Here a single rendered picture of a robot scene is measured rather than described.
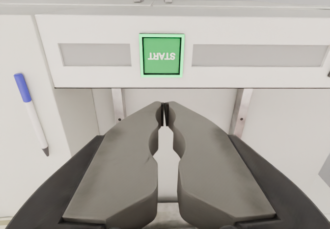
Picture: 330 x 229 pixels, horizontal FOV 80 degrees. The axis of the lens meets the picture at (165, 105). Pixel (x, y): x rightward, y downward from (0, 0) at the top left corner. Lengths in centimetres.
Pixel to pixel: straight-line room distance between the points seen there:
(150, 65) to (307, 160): 55
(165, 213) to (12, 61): 51
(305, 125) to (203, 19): 42
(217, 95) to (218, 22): 23
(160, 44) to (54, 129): 21
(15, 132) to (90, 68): 16
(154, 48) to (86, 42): 9
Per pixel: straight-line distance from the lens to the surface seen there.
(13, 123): 37
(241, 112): 46
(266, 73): 31
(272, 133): 57
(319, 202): 97
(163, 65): 27
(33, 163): 41
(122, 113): 44
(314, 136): 64
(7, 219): 56
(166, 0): 60
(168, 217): 65
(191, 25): 26
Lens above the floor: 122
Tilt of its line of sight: 61 degrees down
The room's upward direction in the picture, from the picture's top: 177 degrees clockwise
